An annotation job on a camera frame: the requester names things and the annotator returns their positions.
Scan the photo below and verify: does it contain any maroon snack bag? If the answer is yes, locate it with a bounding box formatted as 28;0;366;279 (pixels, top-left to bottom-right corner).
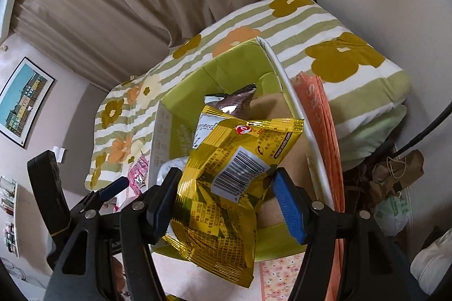
204;84;257;120

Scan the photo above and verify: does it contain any white clothes pile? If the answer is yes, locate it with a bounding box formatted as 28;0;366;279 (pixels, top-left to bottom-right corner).
410;229;451;296

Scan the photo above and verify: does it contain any green cardboard box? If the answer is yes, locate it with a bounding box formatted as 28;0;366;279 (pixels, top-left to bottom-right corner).
148;36;340;263

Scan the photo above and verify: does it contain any framed houses picture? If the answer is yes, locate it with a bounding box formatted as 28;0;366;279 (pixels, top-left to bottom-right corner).
0;57;55;148

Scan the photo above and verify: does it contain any floral striped blanket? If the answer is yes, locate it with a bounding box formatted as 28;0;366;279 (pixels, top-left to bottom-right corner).
85;0;411;190

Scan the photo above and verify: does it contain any pink snack bag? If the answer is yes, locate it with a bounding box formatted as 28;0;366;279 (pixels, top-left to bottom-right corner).
127;154;149;196

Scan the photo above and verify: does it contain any white tissue roll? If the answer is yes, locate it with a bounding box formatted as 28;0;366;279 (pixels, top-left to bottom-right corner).
52;146;66;163

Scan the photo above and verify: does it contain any yellow snack bag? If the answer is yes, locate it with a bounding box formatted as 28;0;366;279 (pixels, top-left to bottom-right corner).
163;106;304;287

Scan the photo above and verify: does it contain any brown paper bag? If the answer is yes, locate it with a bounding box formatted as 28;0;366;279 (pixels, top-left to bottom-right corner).
369;150;424;205

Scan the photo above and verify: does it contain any black lamp stand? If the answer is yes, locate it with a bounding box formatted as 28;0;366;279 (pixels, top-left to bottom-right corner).
389;102;452;159

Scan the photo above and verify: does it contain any white pink table cloth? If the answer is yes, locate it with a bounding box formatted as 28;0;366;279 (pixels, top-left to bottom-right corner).
106;71;346;301

